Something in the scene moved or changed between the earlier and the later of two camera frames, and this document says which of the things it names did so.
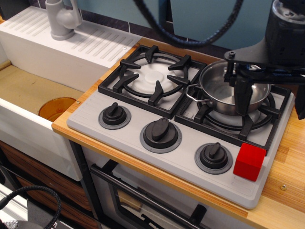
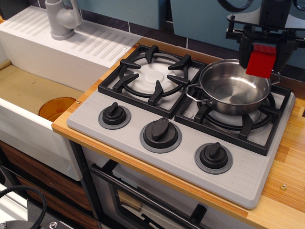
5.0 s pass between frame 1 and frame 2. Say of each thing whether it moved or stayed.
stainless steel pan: stayed
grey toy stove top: stayed
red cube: moved
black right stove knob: stayed
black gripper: moved
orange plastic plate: stayed
